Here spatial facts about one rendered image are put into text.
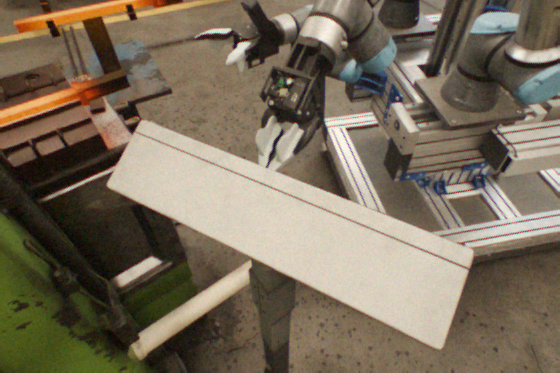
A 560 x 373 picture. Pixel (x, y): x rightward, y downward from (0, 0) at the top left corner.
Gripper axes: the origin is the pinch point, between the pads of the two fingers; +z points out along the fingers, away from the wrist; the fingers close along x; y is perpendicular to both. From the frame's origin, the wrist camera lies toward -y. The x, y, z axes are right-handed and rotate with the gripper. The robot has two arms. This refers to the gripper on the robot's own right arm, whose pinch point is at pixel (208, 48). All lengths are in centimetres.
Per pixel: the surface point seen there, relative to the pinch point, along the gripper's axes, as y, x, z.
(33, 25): 2, 41, 30
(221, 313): 100, -16, 21
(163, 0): 2.5, 37.8, -5.0
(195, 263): 100, 10, 19
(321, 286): -16, -67, 24
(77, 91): -1.4, -1.7, 30.4
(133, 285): 50, -15, 41
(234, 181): -19, -55, 25
